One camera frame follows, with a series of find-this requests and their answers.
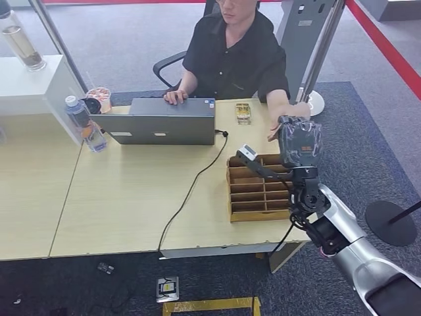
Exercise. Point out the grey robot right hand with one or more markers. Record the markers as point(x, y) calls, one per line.
point(301, 141)

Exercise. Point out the person's right forearm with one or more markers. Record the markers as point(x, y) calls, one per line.
point(188, 83)

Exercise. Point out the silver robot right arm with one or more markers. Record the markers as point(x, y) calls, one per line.
point(348, 235)

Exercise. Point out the person's left forearm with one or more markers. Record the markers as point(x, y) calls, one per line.
point(278, 102)

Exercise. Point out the person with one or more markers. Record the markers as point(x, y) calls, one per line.
point(237, 56)

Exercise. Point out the person's right hand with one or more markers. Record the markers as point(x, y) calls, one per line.
point(176, 96)

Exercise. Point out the small clear box yellow contents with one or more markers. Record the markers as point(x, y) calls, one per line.
point(243, 113)

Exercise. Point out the cardboard divider box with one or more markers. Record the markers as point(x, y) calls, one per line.
point(250, 196)

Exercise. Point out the chrome stanchion pole white base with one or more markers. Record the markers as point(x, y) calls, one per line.
point(319, 56)

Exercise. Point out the grey kiosk stand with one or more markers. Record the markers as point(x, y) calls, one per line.
point(296, 43)

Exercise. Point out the desk leg panel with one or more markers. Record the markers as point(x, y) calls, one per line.
point(283, 257)

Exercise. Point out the black round stanchion base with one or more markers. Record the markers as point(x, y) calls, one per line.
point(388, 224)

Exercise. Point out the grey platform block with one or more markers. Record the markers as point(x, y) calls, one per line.
point(394, 8)

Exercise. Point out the grey laptop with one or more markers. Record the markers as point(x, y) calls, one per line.
point(158, 122)

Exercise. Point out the black office chair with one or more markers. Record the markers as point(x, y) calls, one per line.
point(167, 65)

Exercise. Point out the metal floor socket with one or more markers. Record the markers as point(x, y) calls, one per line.
point(167, 289)

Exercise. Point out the clear drink cup orange print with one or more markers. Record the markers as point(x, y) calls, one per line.
point(102, 97)

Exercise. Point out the black round lid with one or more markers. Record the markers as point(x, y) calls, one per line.
point(93, 106)

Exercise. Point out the clear plastic water bottle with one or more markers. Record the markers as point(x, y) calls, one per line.
point(85, 124)

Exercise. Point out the slanted metal pole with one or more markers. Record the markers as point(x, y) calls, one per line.
point(59, 43)

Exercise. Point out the white shelf cabinet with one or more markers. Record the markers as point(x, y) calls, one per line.
point(29, 87)

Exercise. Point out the glass bottle with tea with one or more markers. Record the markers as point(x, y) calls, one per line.
point(23, 43)

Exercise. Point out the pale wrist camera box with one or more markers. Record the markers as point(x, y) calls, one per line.
point(250, 155)

